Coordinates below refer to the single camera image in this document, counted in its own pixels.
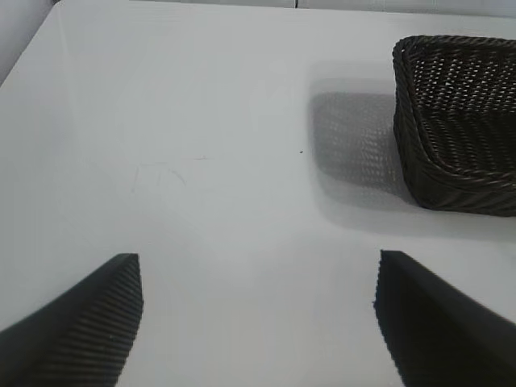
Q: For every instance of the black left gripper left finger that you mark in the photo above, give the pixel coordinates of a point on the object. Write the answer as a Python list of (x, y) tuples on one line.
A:
[(80, 330)]

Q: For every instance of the dark brown woven basket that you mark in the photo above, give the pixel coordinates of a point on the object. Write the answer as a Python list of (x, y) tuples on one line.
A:
[(455, 121)]

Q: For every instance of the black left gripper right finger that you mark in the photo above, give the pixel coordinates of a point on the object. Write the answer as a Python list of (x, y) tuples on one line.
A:
[(435, 330)]

